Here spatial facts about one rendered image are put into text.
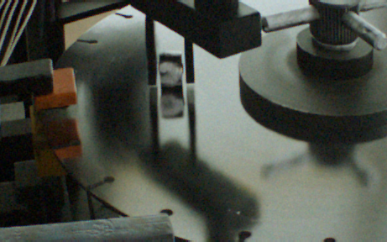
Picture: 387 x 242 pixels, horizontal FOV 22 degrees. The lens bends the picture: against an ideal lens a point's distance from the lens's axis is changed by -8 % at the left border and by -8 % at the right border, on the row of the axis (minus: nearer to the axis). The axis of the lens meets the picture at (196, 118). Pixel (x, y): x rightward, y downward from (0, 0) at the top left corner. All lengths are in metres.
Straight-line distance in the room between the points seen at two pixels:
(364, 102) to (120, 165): 0.13
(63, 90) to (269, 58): 0.12
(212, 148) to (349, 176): 0.07
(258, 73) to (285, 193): 0.10
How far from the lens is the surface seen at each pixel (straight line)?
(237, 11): 0.51
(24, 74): 0.54
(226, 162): 0.51
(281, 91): 0.55
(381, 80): 0.56
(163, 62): 0.56
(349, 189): 0.49
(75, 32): 1.12
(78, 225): 0.39
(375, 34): 0.53
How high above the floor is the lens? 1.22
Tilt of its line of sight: 30 degrees down
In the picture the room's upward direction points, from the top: 2 degrees counter-clockwise
